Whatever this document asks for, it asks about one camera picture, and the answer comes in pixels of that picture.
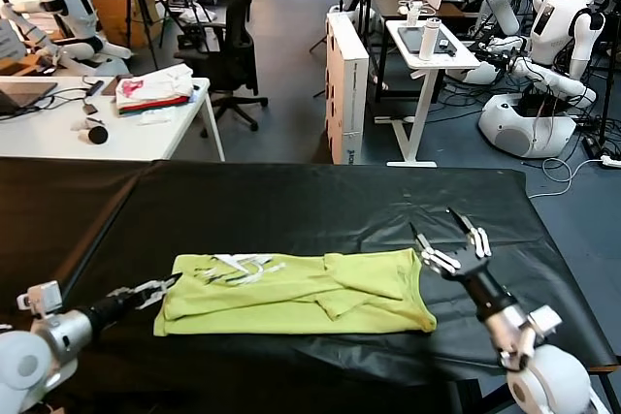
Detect dark desk black legs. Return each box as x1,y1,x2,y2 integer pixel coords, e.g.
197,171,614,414
373,0,486,106

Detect white standing desk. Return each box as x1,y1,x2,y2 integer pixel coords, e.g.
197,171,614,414
374,18,481,169

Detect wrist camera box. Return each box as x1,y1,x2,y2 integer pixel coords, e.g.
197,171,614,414
16,281,64,321
526,305,564,345

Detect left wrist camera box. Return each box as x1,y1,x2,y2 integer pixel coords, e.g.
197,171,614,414
16,281,64,321

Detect dark tablet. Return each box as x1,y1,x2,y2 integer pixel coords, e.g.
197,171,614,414
396,25,458,55

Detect white handheld controller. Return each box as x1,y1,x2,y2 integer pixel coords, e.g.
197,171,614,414
396,0,435,26

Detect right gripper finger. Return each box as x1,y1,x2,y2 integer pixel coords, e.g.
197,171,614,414
445,207,493,259
408,222,462,274

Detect yellow-green t-shirt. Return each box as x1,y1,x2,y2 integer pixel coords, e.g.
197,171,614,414
153,248,438,337

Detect white bottle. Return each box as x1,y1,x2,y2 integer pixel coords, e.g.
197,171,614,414
418,16,441,62

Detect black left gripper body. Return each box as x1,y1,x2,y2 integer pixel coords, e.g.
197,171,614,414
85,289,147,334

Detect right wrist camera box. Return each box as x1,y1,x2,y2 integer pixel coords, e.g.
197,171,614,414
526,305,564,345

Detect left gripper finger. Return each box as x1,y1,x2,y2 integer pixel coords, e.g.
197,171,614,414
107,272,183,301
135,288,169,311

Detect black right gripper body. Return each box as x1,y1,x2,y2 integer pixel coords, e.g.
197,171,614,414
441,250,516,323

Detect white humanoid robot right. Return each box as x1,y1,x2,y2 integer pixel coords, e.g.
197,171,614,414
477,0,608,160

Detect black table cover cloth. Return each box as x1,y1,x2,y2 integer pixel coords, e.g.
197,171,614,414
9,160,620,414
0,156,152,318

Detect white humanoid robot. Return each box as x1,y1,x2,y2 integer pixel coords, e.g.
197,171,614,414
0,0,133,77
477,0,608,160

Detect white humanoid robot left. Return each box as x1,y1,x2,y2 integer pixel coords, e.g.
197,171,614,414
0,0,133,77

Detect black office chair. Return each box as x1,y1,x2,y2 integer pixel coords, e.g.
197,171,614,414
173,0,269,139

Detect stack of folded clothes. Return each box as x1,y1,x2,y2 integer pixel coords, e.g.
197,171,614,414
114,63,195,118

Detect tall white cardboard box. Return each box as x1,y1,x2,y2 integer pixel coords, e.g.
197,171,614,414
323,11,370,166

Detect grey laptop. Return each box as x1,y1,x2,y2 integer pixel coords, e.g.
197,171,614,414
0,81,58,118

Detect white floor cable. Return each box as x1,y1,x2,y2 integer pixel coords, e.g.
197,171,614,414
528,155,605,200

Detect brown cardboard box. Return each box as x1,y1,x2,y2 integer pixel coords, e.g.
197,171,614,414
91,0,164,49

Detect black light stand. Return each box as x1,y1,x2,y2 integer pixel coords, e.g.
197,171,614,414
581,20,621,153

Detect white work table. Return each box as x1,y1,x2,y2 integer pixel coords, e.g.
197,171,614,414
0,75,226,163

